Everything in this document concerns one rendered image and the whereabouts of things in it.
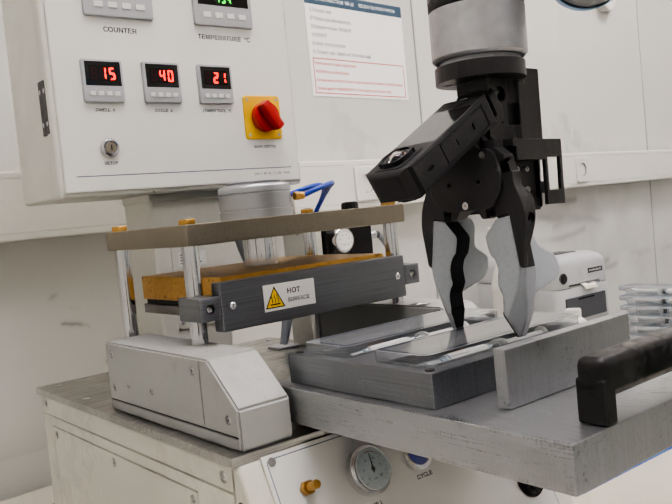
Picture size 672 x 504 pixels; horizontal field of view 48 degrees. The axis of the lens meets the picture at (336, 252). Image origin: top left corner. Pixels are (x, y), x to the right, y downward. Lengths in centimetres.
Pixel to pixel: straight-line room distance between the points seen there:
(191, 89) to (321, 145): 64
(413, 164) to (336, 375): 18
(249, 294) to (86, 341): 59
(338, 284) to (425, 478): 21
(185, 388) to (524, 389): 29
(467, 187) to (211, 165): 44
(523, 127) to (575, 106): 179
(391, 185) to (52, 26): 49
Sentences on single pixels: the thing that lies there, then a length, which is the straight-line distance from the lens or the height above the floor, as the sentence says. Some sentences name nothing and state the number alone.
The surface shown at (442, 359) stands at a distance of 54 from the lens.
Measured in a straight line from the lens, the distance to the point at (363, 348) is 60.
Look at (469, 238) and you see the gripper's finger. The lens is 62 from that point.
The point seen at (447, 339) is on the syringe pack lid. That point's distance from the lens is 59.
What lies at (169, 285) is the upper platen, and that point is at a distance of 80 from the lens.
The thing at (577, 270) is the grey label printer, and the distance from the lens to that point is 177.
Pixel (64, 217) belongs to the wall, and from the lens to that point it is 119.
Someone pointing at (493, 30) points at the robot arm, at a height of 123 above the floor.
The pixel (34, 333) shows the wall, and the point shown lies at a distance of 122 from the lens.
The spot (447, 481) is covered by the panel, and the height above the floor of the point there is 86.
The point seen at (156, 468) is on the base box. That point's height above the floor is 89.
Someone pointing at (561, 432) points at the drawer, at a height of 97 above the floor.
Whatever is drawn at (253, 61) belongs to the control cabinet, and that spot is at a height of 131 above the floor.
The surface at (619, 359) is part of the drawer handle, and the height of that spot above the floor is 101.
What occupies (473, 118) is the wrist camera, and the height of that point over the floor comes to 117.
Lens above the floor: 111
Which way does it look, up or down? 3 degrees down
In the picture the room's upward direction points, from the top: 6 degrees counter-clockwise
